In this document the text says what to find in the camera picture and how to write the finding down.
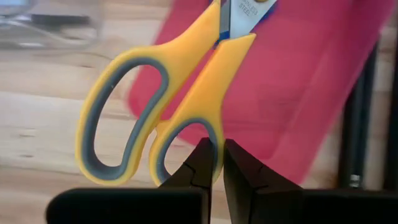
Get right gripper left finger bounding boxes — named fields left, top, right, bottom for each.
left=45, top=138, right=218, bottom=224

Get yellow-handled scissors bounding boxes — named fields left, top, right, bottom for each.
left=74, top=0, right=277, bottom=187

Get black metal table frame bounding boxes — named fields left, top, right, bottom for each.
left=338, top=40, right=398, bottom=190

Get clear plastic bin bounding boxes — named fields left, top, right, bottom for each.
left=0, top=0, right=105, bottom=50

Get pink translucent plastic bin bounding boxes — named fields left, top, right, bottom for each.
left=127, top=0, right=396, bottom=186

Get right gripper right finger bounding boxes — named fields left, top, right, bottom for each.
left=223, top=139, right=398, bottom=224

